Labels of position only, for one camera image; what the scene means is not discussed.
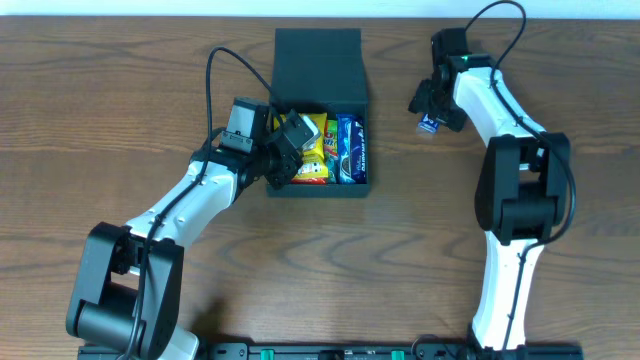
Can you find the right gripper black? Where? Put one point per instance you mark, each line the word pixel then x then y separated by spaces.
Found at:
pixel 432 101

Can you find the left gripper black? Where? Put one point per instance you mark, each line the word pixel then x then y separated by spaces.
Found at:
pixel 288 151

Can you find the small blue Eclipse pack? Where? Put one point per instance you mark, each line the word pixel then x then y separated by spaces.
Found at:
pixel 427 126

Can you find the yellow snack bag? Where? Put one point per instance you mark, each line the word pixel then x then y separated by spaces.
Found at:
pixel 314 159

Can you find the red snack bag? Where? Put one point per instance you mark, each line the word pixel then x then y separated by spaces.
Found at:
pixel 309 181

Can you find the Haribo worms gummy bag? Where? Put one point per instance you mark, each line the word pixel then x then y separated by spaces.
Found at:
pixel 330 147

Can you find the blue Oreo cookie pack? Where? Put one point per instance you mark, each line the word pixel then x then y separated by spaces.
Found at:
pixel 344 148

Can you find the Cadbury Dairy Milk bar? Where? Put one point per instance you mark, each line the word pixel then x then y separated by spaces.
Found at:
pixel 357 153

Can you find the dark green box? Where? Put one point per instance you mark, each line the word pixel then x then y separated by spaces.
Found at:
pixel 320 71

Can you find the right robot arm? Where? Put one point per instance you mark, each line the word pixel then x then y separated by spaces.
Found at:
pixel 520 195

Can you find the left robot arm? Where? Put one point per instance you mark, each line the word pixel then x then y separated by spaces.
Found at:
pixel 127 290

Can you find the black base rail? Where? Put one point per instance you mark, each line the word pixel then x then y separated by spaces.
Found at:
pixel 421 351

